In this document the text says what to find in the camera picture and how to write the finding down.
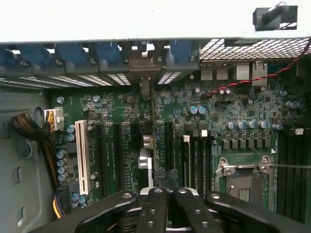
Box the long PCIe expansion slot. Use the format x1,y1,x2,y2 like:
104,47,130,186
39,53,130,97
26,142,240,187
96,123,110,199
112,123,125,192
164,120,176,170

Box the installed RAM stick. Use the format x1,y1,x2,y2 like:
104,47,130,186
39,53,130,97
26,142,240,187
181,134,194,189

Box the open grey PC case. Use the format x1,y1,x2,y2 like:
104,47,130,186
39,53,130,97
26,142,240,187
0,0,311,233

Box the white power connector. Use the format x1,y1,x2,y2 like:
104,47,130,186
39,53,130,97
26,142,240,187
44,108,65,132

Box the black RAM slot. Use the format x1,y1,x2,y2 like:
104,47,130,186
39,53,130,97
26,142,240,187
193,131,203,190
202,130,212,192

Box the blue slot retainer clip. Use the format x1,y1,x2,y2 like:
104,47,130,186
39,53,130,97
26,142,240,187
94,42,120,62
57,43,86,62
169,40,193,64
21,46,47,64
0,48,16,67

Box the green motherboard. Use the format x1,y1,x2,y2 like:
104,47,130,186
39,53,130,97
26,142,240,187
51,60,311,219

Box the white PCI expansion slot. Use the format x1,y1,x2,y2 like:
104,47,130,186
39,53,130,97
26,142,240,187
74,120,91,196

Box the braided power cable bundle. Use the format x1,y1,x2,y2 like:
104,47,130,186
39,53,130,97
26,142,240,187
10,112,67,219

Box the CPU socket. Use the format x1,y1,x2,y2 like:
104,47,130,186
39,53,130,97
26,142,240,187
215,155,276,212

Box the locking lever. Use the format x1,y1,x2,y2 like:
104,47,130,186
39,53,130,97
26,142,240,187
269,164,311,169

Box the short PCIe expansion slot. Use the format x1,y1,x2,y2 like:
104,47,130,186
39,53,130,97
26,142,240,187
130,123,142,147

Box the red black twisted wire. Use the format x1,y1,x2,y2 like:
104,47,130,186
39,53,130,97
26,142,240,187
205,36,311,97

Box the dark block with pin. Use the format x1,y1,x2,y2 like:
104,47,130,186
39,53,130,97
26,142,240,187
252,1,298,31

